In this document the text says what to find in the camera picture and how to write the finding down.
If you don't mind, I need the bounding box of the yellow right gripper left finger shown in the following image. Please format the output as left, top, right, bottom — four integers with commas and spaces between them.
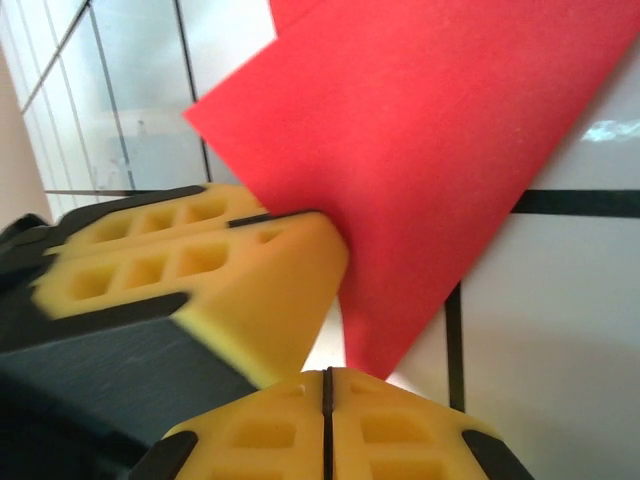
129, 368, 329, 480

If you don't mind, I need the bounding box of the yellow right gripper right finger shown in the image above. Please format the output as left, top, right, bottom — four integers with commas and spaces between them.
327, 367, 536, 480

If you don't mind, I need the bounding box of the red paper sheet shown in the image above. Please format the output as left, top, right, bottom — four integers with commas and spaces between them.
182, 0, 640, 384

